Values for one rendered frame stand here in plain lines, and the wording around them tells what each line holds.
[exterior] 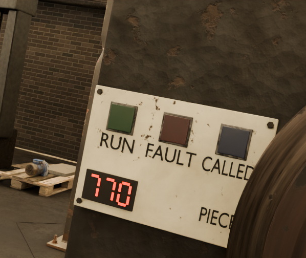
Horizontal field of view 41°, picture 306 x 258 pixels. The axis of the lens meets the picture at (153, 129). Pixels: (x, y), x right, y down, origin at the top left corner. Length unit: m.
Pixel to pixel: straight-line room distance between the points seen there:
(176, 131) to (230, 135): 0.07
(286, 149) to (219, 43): 0.22
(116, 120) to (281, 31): 0.25
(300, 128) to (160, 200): 0.24
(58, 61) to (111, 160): 7.00
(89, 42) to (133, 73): 6.76
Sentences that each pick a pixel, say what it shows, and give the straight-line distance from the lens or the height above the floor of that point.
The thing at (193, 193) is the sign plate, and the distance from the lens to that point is 0.56.
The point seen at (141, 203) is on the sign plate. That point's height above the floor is 1.09.
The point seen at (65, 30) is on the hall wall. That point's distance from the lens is 7.62.
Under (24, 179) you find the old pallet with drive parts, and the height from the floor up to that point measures 0.12.
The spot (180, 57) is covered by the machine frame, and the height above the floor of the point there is 1.30.
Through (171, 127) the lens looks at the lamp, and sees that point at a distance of 0.56.
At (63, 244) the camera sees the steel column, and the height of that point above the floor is 0.03.
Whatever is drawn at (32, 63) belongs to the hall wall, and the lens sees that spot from 7.84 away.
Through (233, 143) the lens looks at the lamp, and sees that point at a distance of 0.54.
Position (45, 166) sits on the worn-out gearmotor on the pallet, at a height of 0.27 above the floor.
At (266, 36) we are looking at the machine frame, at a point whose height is 1.35.
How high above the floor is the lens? 1.22
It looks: 3 degrees down
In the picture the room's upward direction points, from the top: 11 degrees clockwise
